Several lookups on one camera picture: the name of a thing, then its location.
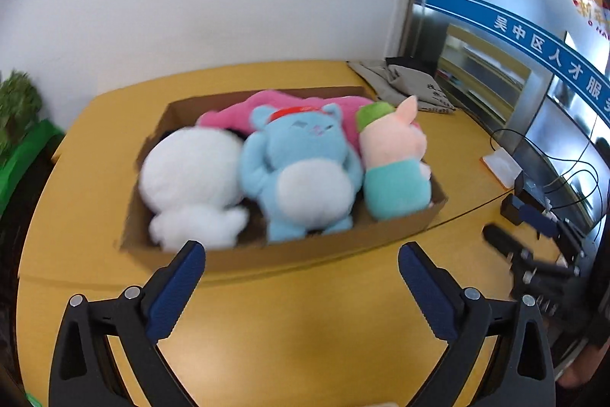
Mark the pink pig plush toy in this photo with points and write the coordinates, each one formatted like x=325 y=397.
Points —
x=397 y=181

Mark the white paper card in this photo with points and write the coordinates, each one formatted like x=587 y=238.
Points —
x=503 y=166

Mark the blue banner sign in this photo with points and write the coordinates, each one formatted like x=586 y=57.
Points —
x=537 y=44

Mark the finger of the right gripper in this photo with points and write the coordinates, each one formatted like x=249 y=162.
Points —
x=504 y=243
x=541 y=223

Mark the pink bear plush toy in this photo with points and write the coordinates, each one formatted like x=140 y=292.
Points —
x=236 y=116

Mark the light blue cat plush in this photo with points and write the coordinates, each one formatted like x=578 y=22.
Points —
x=301 y=170

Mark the black power adapter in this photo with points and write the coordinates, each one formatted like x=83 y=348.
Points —
x=510 y=209

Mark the grey canvas bag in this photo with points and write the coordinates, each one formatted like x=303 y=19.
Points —
x=394 y=83

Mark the white panda plush toy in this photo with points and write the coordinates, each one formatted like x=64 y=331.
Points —
x=190 y=182

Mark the green potted plant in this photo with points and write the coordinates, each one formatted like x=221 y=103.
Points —
x=20 y=107

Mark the person right hand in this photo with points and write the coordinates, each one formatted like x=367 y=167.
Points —
x=583 y=367

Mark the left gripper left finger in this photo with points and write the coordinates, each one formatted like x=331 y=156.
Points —
x=84 y=370

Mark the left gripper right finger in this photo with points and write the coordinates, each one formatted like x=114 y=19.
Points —
x=519 y=371

